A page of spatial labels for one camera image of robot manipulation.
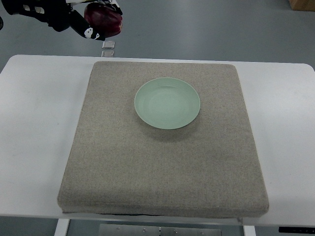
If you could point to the light green plate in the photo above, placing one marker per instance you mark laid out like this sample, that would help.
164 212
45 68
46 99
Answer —
167 103

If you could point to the beige fabric cushion mat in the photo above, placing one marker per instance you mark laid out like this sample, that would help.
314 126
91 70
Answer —
118 164

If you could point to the upper floor socket plate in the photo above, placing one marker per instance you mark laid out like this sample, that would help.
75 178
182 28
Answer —
108 45

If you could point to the white table leg right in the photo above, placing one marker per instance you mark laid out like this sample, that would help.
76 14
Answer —
249 231

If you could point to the lower floor socket plate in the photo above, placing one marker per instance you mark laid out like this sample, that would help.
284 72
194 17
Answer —
108 53

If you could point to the floor socket plate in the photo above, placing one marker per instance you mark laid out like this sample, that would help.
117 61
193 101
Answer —
108 45
108 53

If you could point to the black table control panel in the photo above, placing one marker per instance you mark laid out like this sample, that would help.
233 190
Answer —
297 230

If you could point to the dark red apple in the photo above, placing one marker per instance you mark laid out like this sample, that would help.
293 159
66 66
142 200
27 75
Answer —
103 19

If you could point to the white table leg left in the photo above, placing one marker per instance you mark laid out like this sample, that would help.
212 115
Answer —
62 227

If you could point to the metal table crossbar plate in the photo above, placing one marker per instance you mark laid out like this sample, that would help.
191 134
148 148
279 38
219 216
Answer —
137 230

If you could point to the cardboard box corner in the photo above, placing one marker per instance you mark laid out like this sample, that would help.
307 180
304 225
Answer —
302 5

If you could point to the white table leg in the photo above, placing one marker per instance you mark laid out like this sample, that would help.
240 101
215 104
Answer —
62 227
249 231

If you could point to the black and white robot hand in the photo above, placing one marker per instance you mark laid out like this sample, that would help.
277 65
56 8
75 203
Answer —
60 14

